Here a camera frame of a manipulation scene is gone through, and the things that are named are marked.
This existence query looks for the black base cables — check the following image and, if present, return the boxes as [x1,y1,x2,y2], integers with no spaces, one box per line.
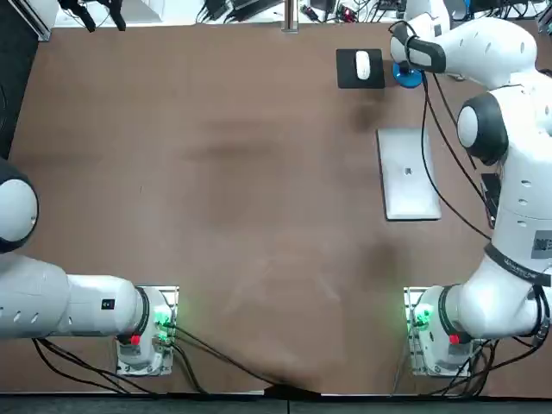
[159,321,323,396]
[390,284,552,398]

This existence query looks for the white computer mouse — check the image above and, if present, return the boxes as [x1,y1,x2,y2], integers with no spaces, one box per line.
[354,50,372,80]

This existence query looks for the blue desk lamp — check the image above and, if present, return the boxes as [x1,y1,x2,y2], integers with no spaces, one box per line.
[392,60,425,91]

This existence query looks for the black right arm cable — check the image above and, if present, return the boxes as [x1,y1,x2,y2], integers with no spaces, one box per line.
[420,71,495,242]

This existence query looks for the black left base cables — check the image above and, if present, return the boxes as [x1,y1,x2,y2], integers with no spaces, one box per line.
[159,321,323,396]

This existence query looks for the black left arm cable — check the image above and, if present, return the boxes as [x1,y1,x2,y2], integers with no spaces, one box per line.
[32,338,160,396]

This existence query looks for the black mouse pad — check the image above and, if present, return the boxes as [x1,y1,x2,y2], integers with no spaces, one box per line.
[336,47,386,90]

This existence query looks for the aluminium profile post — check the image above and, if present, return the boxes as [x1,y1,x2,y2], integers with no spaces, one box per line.
[25,0,60,42]

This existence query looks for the grey laptop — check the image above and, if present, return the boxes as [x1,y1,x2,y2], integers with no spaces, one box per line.
[377,127,442,222]

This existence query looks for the black right base cables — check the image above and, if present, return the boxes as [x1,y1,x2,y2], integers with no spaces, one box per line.
[390,284,552,398]

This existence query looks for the aluminium camera post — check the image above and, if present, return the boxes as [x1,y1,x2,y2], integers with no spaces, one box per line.
[282,0,300,35]

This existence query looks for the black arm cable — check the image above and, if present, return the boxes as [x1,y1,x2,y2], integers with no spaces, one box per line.
[32,338,160,396]
[420,71,495,242]

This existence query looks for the black labelled power adapter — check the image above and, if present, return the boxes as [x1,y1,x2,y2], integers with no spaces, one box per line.
[470,0,538,15]

